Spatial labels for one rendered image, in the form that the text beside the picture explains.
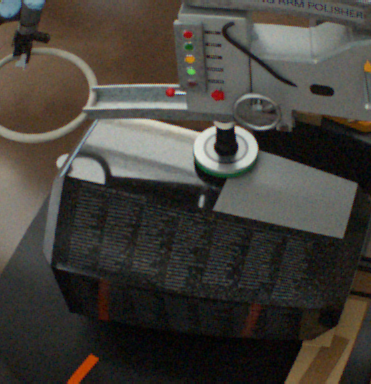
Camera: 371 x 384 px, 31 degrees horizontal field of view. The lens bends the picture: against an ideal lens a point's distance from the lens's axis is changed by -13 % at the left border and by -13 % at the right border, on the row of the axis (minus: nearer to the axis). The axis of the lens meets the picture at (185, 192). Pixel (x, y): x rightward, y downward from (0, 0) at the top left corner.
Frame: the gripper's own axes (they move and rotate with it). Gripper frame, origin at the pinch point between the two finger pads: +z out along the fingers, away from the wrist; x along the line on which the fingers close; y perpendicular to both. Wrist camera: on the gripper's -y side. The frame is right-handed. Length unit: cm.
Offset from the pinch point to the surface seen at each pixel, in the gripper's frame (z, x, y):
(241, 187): -1, 73, -62
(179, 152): 6, 51, -50
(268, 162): -3, 67, -74
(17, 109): 126, -87, -25
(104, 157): 14, 43, -27
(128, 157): 12, 47, -34
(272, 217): -4, 88, -65
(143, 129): 11, 36, -43
